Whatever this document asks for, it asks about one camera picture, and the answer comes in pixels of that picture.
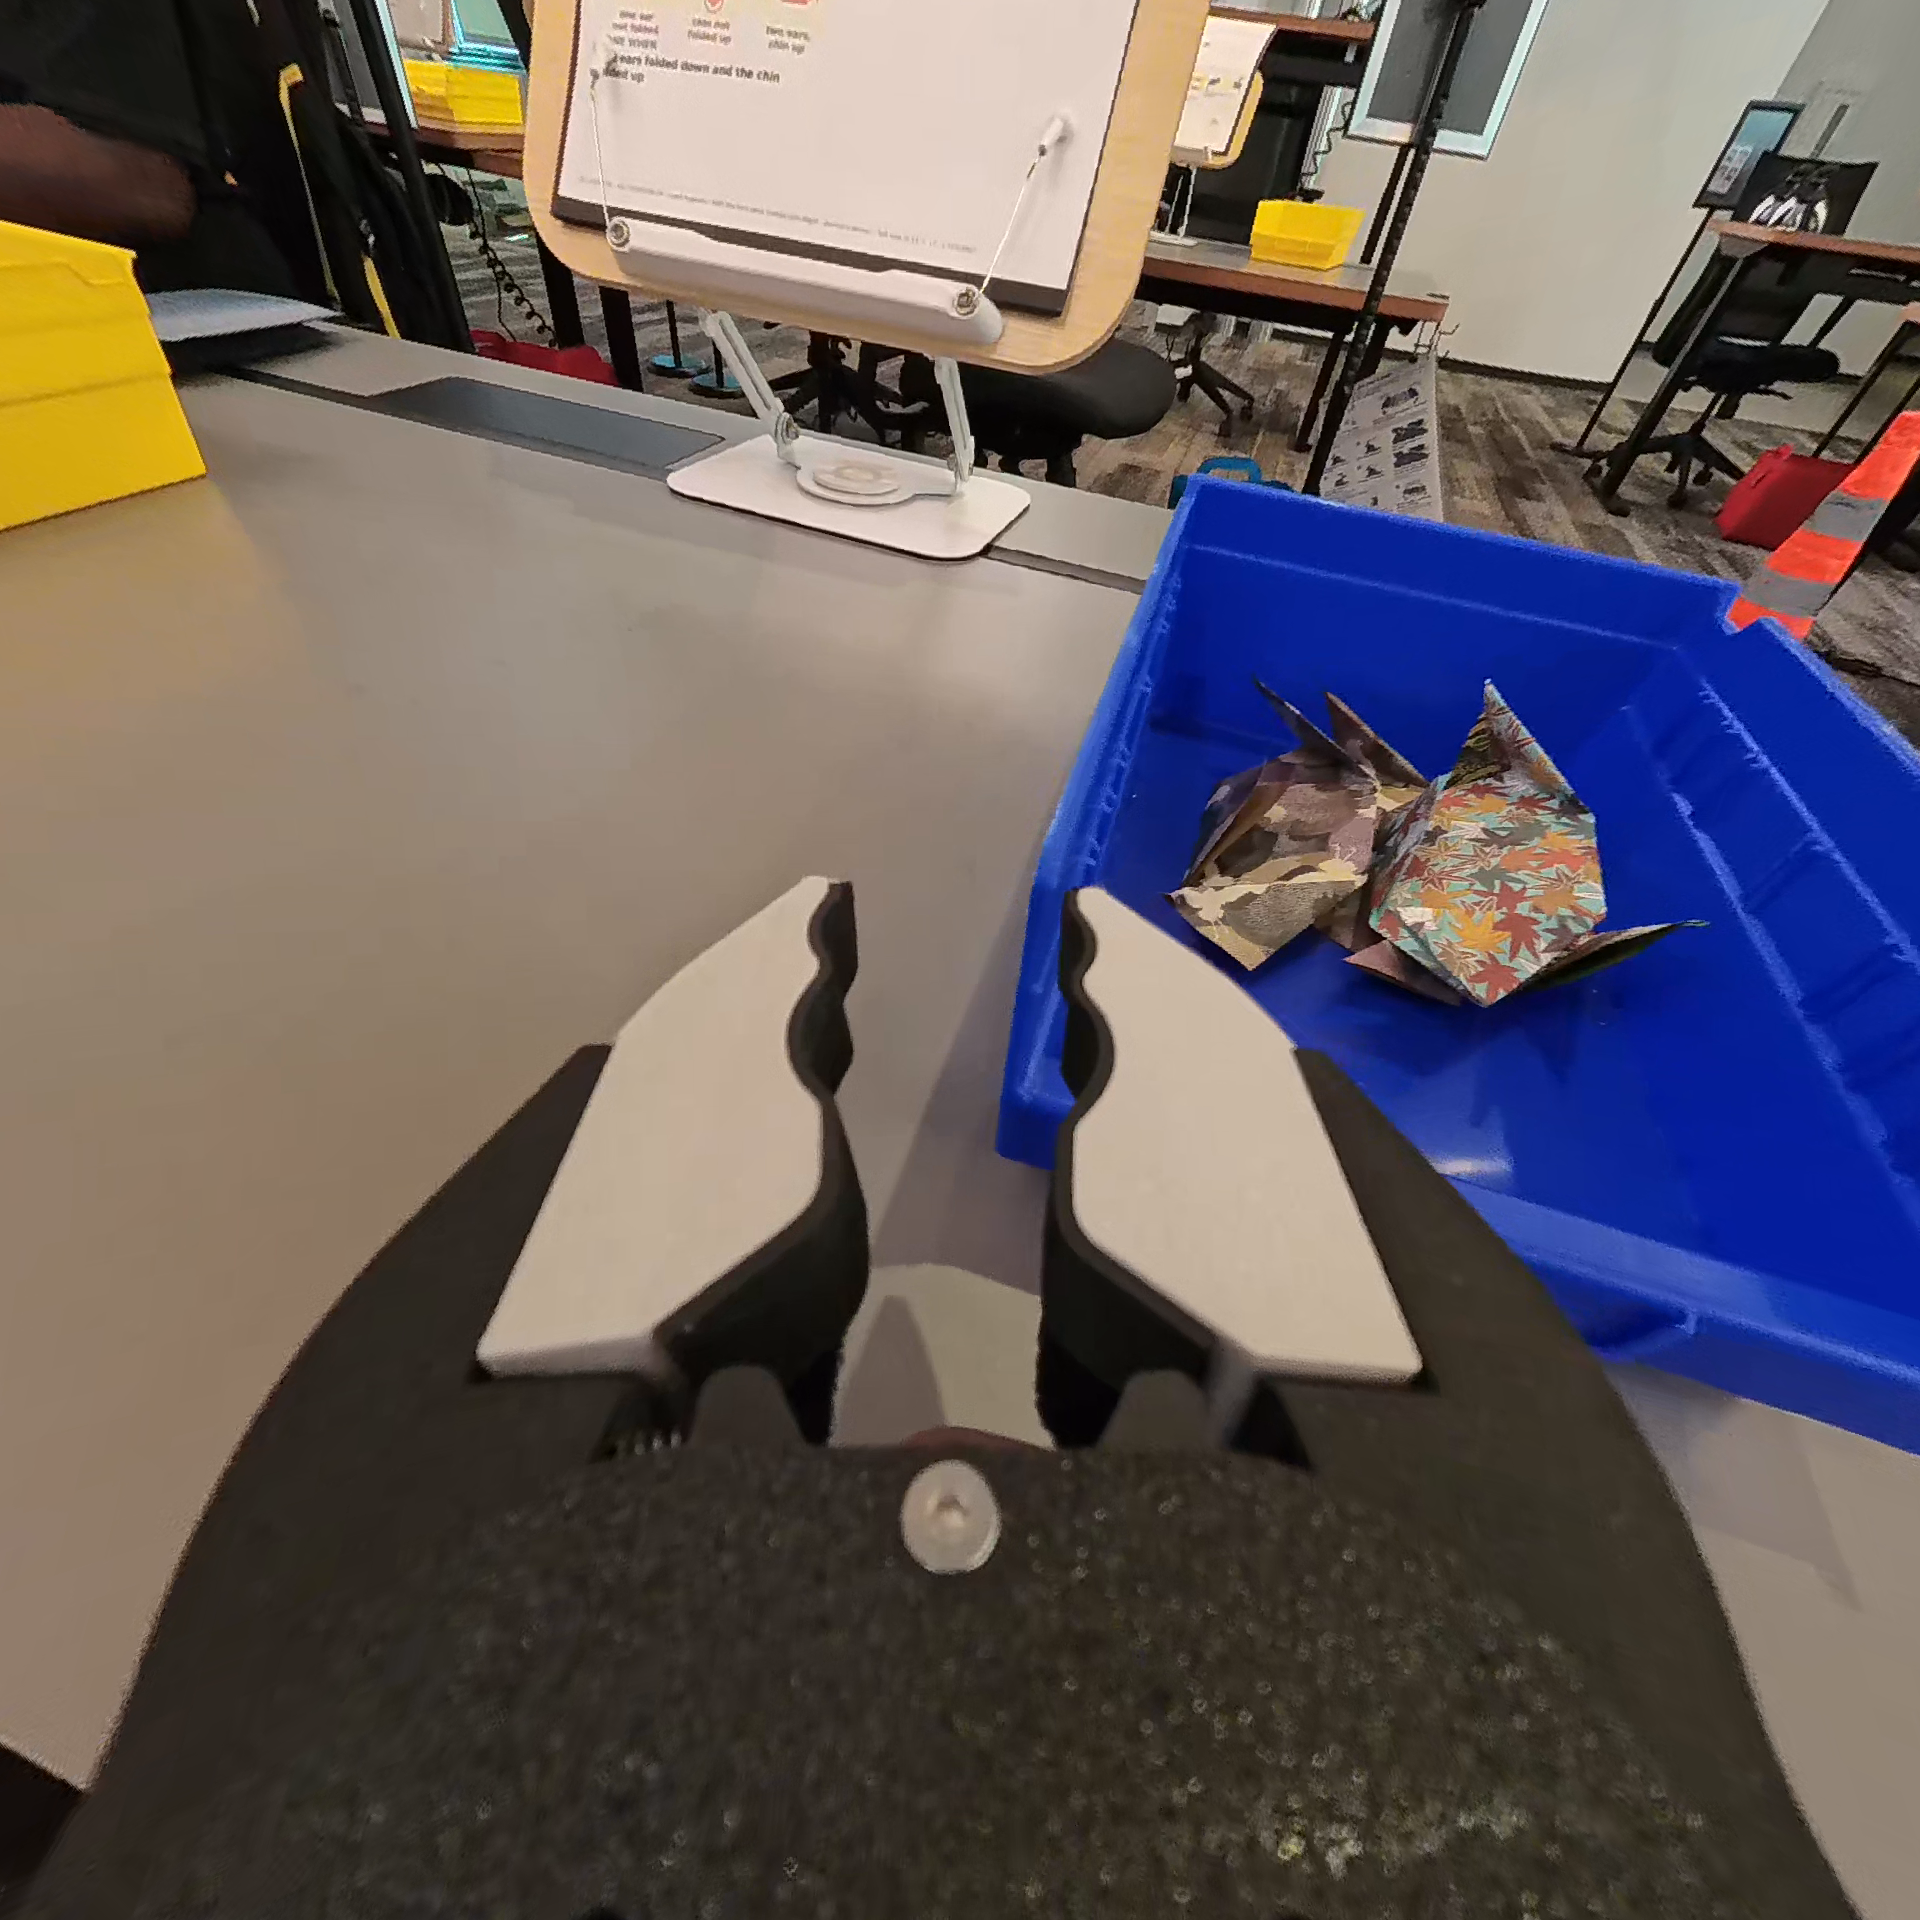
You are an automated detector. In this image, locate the white instruction sheet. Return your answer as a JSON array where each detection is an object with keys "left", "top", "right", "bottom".
[{"left": 550, "top": 0, "right": 1146, "bottom": 317}]

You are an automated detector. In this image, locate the black office chair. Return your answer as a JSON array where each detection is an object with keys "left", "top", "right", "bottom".
[
  {"left": 1552, "top": 284, "right": 1843, "bottom": 515},
  {"left": 958, "top": 338, "right": 1181, "bottom": 486},
  {"left": 1170, "top": 305, "right": 1259, "bottom": 439}
]

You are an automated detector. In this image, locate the leaf patterned origami paper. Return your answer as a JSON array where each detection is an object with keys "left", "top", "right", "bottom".
[{"left": 1339, "top": 678, "right": 1712, "bottom": 1009}]

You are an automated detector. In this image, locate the pale grey sheet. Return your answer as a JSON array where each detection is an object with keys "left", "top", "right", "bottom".
[{"left": 143, "top": 284, "right": 346, "bottom": 377}]

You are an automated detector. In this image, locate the black metal pole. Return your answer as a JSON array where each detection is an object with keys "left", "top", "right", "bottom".
[{"left": 1300, "top": 0, "right": 1487, "bottom": 498}]

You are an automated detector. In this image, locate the blue plastic bin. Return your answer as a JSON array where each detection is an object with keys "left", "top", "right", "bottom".
[{"left": 998, "top": 477, "right": 1920, "bottom": 1457}]

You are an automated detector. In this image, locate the bird patterned origami paper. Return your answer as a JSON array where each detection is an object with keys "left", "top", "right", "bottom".
[{"left": 1167, "top": 680, "right": 1434, "bottom": 974}]

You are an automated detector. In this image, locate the dark desk cable cover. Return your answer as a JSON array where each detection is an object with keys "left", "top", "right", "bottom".
[{"left": 366, "top": 373, "right": 725, "bottom": 486}]

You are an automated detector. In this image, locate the yellow plastic bin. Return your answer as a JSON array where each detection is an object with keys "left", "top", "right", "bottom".
[
  {"left": 0, "top": 216, "right": 209, "bottom": 534},
  {"left": 402, "top": 61, "right": 527, "bottom": 131},
  {"left": 1251, "top": 199, "right": 1366, "bottom": 271}
]

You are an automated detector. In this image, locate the framed wall panel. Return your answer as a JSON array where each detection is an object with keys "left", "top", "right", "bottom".
[{"left": 1345, "top": 0, "right": 1552, "bottom": 161}]

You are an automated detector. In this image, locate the framed tablet screen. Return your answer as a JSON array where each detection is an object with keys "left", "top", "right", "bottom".
[{"left": 1700, "top": 100, "right": 1806, "bottom": 212}]

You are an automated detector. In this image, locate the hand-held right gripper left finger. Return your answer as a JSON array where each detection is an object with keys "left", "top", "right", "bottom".
[{"left": 473, "top": 874, "right": 874, "bottom": 1450}]

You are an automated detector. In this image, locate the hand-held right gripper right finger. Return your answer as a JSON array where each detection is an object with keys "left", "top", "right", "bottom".
[{"left": 1035, "top": 886, "right": 1428, "bottom": 1452}]

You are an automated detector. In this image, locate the black poster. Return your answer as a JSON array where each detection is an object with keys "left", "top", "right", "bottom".
[{"left": 1734, "top": 150, "right": 1882, "bottom": 235}]

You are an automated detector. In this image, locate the brown top table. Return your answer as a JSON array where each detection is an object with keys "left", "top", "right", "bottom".
[
  {"left": 1582, "top": 216, "right": 1920, "bottom": 513},
  {"left": 1137, "top": 241, "right": 1451, "bottom": 451},
  {"left": 352, "top": 117, "right": 530, "bottom": 301}
]

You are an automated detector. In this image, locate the printed picture sheet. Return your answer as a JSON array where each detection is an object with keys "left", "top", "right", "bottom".
[{"left": 1321, "top": 360, "right": 1446, "bottom": 526}]

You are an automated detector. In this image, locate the orange reflective vest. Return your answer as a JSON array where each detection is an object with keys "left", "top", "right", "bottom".
[{"left": 1726, "top": 407, "right": 1920, "bottom": 641}]

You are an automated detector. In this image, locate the red floor object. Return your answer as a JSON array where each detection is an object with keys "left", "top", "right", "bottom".
[{"left": 471, "top": 331, "right": 619, "bottom": 385}]

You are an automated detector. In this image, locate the red bag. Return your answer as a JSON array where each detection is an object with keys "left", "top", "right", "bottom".
[{"left": 1713, "top": 445, "right": 1856, "bottom": 550}]

